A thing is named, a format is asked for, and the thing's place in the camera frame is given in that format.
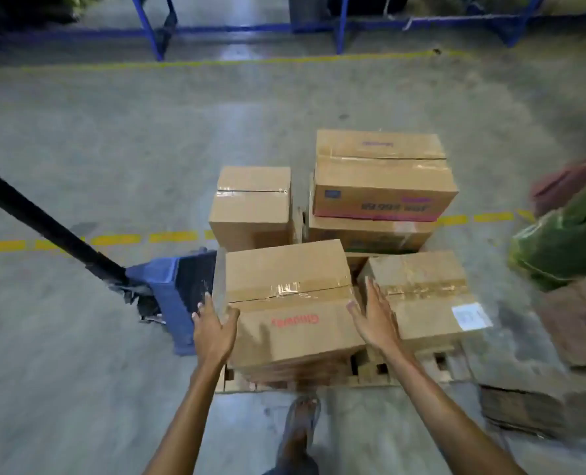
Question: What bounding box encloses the person's right hand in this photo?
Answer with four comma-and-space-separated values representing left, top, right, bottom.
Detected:
346, 275, 402, 360

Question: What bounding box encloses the person's left hand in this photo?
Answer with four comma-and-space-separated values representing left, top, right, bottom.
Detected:
191, 290, 242, 370

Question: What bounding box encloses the cardboard box with white label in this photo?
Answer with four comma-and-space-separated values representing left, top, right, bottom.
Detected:
356, 251, 494, 353

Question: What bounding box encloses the wooden pallet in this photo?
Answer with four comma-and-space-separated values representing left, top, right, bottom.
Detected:
215, 336, 474, 395

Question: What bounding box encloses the green striped Glodway box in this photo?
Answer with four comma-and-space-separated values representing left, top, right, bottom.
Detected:
304, 210, 438, 255

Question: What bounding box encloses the cardboard box with red print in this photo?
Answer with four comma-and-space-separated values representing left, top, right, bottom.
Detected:
222, 238, 367, 371

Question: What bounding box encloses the plain brown cardboard box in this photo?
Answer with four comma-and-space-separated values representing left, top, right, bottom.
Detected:
207, 166, 295, 253

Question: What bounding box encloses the pink striped Glodway box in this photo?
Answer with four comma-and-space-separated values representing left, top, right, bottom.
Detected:
311, 129, 460, 223

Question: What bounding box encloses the person's left forearm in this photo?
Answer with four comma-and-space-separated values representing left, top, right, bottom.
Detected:
143, 358, 230, 475

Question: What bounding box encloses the person's right forearm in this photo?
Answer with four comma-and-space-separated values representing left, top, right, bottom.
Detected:
374, 343, 527, 475

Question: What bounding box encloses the person's left leg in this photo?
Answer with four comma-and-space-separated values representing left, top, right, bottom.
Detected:
273, 395, 323, 475

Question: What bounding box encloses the blue pallet jack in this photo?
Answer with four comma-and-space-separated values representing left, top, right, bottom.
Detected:
0, 82, 220, 357

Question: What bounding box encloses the green plastic bag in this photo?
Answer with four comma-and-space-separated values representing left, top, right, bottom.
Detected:
507, 175, 586, 294

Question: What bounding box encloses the blue frame green table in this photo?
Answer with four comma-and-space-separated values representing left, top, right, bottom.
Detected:
0, 0, 586, 63

